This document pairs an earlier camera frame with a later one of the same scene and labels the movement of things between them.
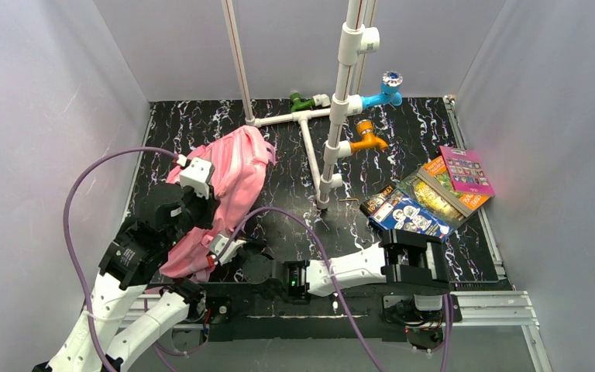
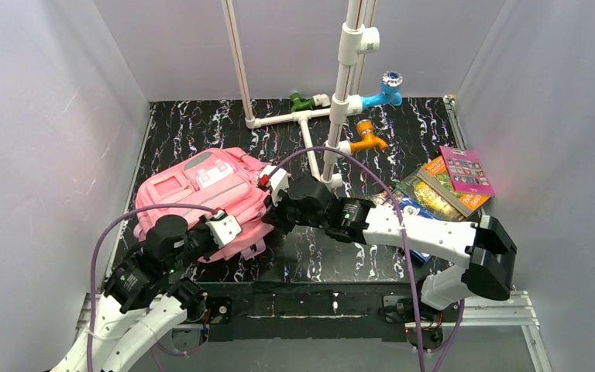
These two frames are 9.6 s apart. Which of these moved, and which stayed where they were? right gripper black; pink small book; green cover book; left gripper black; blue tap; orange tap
Moved: right gripper black; left gripper black
Stayed: pink small book; green cover book; orange tap; blue tap
